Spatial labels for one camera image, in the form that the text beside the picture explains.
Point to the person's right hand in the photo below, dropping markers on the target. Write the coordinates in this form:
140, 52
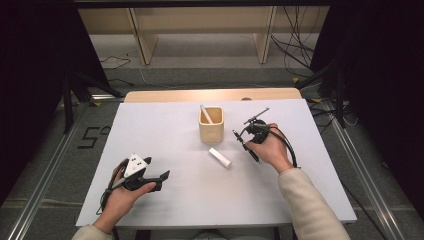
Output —
275, 151

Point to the black metal stand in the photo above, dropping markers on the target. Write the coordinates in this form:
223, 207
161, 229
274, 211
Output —
340, 100
67, 106

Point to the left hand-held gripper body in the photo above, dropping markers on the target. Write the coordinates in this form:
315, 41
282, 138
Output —
135, 165

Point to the wooden table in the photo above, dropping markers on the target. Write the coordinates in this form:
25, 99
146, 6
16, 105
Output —
200, 95

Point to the white table cover sheet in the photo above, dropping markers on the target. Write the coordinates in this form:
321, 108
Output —
186, 200

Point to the aluminium floor rail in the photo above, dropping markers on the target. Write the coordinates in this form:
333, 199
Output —
378, 201
35, 201

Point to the person's left hand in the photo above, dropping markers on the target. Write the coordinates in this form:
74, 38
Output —
118, 203

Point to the beige pen holder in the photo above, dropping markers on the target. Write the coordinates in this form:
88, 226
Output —
211, 133

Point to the white cylindrical tube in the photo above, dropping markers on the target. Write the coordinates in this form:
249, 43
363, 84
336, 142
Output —
219, 157

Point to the white pen with blue tip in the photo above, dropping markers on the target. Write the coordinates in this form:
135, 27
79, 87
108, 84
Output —
205, 113

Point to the black pen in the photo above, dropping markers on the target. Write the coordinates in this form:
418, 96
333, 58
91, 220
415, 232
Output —
254, 156

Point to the dark curtain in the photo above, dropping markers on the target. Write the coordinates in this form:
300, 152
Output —
383, 66
33, 66

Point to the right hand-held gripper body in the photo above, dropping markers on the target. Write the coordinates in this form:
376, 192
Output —
258, 131

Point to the beige wooden shelf unit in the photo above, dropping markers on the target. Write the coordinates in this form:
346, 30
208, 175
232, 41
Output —
200, 20

